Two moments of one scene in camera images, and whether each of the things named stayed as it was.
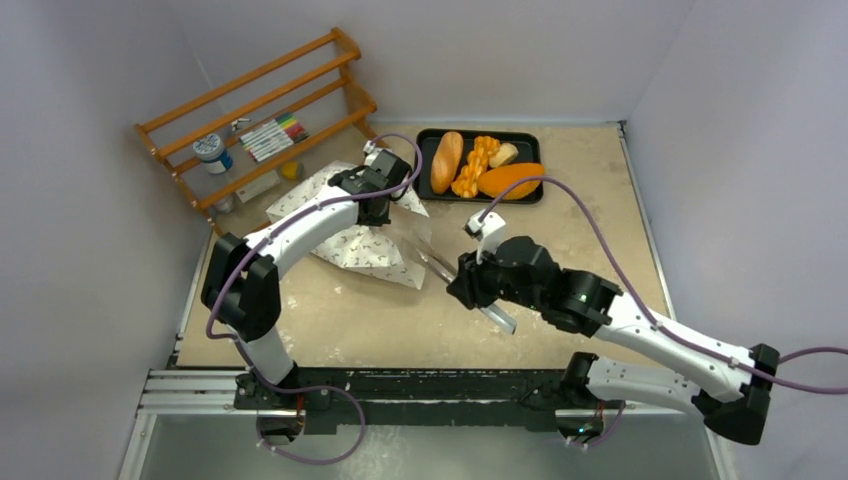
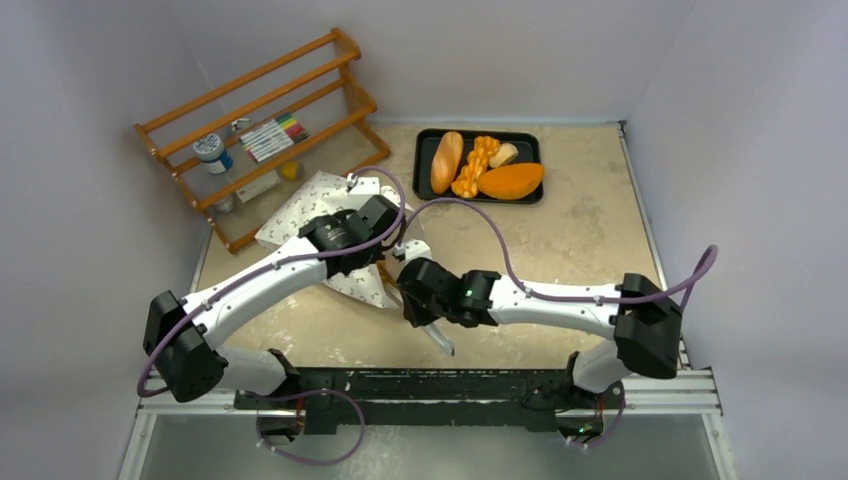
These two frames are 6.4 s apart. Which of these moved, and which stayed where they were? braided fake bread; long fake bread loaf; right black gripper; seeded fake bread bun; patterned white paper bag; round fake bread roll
Moved: right black gripper; patterned white paper bag
Stayed: seeded fake bread bun; round fake bread roll; braided fake bread; long fake bread loaf
